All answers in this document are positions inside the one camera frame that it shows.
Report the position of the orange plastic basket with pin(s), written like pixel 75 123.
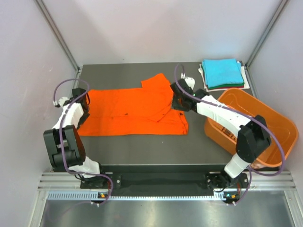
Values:
pixel 284 129

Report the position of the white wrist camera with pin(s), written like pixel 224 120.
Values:
pixel 60 102
pixel 189 80

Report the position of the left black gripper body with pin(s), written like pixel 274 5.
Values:
pixel 84 117

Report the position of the folded white t shirt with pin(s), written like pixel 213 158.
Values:
pixel 243 74

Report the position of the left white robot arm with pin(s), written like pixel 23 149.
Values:
pixel 65 149

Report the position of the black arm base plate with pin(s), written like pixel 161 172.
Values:
pixel 165 180

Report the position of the aluminium frame rail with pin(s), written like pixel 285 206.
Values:
pixel 56 32

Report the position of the grey slotted cable duct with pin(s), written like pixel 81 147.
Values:
pixel 101 196

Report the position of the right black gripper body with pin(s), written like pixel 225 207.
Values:
pixel 177 103

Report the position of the orange t shirt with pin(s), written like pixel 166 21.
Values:
pixel 134 111

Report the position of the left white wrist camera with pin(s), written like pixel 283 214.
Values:
pixel 60 102

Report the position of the folded green t shirt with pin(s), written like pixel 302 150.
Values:
pixel 226 86

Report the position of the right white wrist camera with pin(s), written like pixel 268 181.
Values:
pixel 189 80

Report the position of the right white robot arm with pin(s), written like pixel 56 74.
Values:
pixel 251 139

